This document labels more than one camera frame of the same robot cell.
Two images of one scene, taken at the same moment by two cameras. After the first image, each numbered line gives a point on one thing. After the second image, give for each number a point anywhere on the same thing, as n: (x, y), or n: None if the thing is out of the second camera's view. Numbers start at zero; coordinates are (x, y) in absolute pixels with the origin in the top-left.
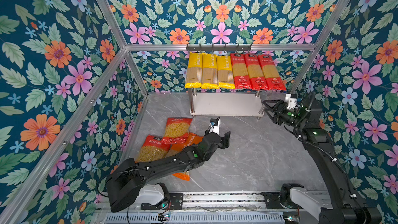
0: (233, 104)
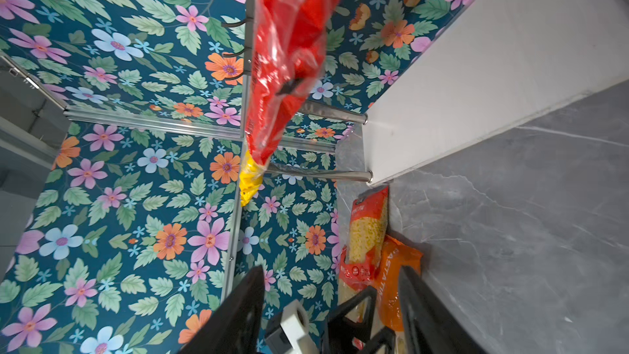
0: (540, 34)
